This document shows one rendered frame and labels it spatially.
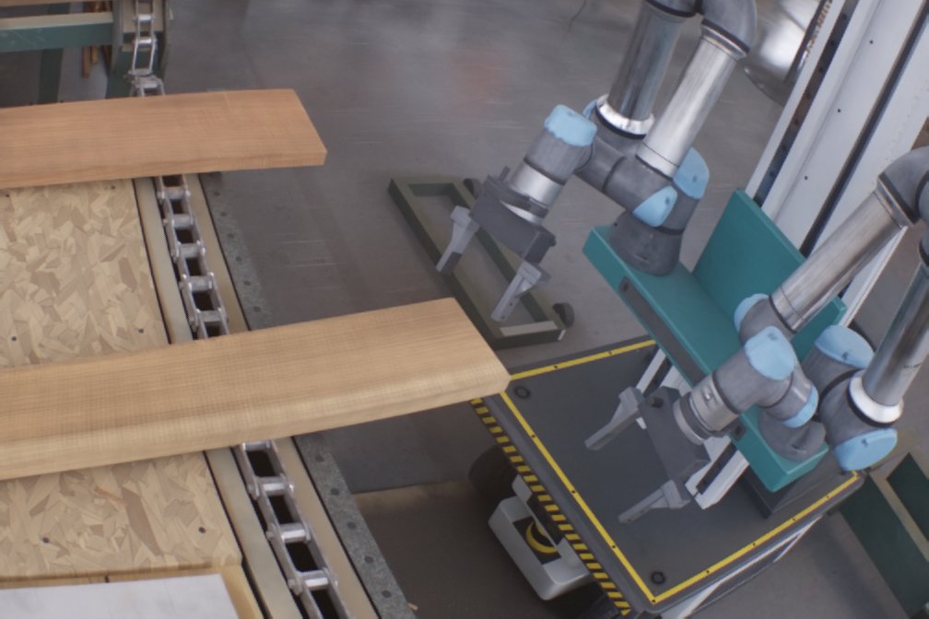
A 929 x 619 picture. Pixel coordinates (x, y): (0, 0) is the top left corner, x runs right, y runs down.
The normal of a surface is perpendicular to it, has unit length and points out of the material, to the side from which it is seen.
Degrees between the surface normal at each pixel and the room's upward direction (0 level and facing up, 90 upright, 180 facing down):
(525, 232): 67
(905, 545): 90
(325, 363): 0
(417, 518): 0
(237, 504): 0
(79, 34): 90
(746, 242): 90
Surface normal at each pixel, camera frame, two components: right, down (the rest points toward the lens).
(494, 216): -0.60, -0.14
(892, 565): -0.86, 0.06
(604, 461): 0.30, -0.74
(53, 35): 0.41, 0.66
